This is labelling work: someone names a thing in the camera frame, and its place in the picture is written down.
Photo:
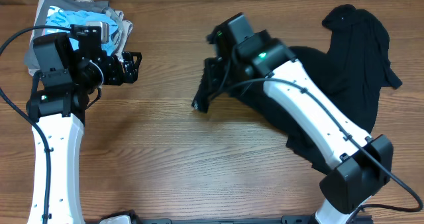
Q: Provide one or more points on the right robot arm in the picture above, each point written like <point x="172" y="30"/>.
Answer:
<point x="359" y="164"/>

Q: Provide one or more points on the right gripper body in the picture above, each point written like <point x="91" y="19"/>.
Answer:
<point x="219" y="73"/>

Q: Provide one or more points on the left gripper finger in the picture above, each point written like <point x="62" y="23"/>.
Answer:
<point x="132" y="59"/>
<point x="130" y="73"/>

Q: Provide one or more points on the grey folded t-shirt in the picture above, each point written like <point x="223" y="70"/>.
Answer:
<point x="41" y="5"/>

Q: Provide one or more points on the beige folded garment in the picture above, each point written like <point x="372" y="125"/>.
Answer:
<point x="126" y="26"/>

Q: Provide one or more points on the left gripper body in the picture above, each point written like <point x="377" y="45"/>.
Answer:
<point x="110" y="71"/>

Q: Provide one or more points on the light blue folded t-shirt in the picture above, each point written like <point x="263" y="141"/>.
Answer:
<point x="62" y="18"/>

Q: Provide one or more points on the black t-shirt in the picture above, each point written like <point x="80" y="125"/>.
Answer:
<point x="351" y="73"/>

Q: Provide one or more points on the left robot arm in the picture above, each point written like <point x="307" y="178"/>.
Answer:
<point x="72" y="65"/>

